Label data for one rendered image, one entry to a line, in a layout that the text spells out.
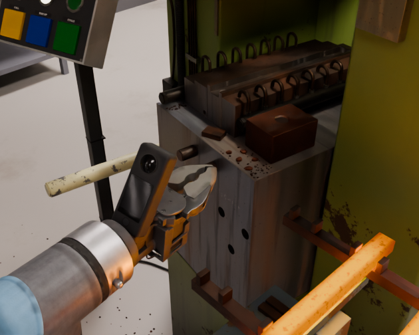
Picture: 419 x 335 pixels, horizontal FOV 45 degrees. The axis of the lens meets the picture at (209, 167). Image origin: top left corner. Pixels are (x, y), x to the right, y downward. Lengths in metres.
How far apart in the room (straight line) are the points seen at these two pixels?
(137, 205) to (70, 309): 0.15
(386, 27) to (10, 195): 2.02
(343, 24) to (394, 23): 0.58
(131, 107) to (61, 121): 0.42
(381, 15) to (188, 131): 0.47
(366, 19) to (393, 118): 0.18
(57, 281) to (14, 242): 1.72
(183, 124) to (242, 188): 0.22
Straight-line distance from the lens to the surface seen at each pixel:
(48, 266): 0.58
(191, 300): 1.51
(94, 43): 1.36
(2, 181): 2.67
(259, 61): 1.25
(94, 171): 1.49
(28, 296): 0.56
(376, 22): 0.90
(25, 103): 3.35
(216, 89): 1.12
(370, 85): 0.96
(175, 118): 1.16
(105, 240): 0.61
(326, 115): 1.19
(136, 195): 0.63
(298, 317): 0.70
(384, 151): 0.98
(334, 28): 1.47
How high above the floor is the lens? 1.49
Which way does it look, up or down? 36 degrees down
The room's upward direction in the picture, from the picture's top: straight up
